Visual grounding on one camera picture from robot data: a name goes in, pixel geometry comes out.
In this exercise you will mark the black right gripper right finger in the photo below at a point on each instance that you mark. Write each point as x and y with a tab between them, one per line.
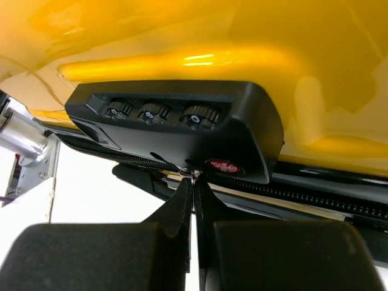
243	251

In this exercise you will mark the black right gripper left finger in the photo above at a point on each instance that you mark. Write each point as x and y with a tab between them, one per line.
150	255

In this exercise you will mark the yellow suitcase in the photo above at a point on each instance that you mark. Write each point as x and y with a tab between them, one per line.
323	62

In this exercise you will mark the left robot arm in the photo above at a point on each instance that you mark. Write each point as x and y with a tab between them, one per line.
36	151

